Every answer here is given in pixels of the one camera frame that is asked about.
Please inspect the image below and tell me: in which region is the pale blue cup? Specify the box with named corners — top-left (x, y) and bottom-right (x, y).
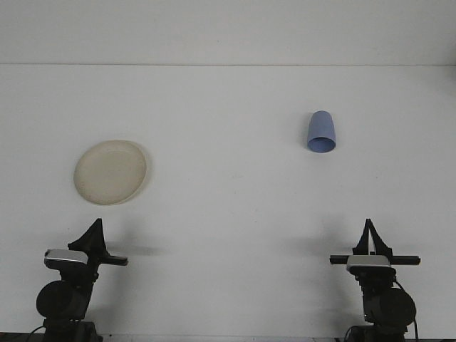
top-left (306, 110), bottom-right (337, 155)

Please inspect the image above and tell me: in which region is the pale round plate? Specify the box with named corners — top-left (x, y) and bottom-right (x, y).
top-left (73, 139), bottom-right (151, 207)

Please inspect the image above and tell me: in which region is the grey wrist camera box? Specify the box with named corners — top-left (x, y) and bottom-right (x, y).
top-left (43, 249), bottom-right (90, 267)
top-left (346, 254), bottom-right (393, 271)

